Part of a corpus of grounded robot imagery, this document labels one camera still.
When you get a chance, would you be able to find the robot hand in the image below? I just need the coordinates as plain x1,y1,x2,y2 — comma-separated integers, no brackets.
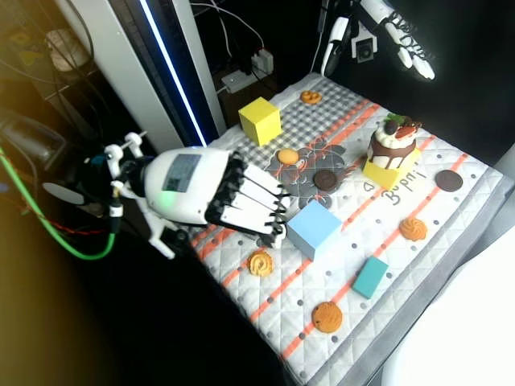
142,146,293,249
321,0,436,81

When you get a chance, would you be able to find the toy cupcake with berries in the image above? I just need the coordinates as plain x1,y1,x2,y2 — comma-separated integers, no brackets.
366,113,423,169

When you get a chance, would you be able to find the blue foam cube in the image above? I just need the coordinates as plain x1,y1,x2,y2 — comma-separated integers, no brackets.
286,200,343,261

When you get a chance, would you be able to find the yellow foam cube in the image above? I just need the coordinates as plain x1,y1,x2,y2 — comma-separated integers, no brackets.
361,148,422,190

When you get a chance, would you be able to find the black curtain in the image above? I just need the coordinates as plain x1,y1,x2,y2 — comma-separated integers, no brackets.
277,0,515,166

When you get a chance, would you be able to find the yellow swirl butter cookie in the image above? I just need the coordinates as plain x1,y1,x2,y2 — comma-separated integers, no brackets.
247,251,275,277

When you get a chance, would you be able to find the yellow textured foam block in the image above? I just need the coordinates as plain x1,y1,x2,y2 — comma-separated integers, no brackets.
237,96,282,146

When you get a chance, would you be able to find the white power strip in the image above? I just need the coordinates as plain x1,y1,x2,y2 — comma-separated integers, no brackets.
220,68,258,94

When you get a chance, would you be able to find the black sandwich cookie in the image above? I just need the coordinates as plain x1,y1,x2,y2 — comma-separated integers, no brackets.
313,169,338,192

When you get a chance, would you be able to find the plain dark brown cookie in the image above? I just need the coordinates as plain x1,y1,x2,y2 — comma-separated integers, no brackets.
435,169,464,193

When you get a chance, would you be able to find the white power adapter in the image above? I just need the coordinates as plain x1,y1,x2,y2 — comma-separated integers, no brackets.
251,47,275,74

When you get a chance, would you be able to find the white column with blue light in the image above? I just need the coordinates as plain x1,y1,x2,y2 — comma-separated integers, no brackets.
54,0,226,152

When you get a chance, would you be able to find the orange swirl cookie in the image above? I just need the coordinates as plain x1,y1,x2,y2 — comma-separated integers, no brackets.
398,217,428,242

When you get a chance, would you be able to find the chocolate chip cookie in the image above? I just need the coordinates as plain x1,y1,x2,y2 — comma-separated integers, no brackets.
311,301,344,334

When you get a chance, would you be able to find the teal foam block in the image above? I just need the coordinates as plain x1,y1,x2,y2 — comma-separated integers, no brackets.
352,256,389,300

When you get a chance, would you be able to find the grey quilt with printed bear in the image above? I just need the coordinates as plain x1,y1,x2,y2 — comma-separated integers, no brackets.
187,72,515,386

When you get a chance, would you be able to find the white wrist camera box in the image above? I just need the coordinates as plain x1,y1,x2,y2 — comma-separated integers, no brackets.
351,35,380,64

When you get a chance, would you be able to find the green cable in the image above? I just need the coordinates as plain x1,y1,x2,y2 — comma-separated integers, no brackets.
0,146,117,261

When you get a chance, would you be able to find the white cable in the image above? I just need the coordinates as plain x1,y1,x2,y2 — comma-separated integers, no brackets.
188,2,266,51

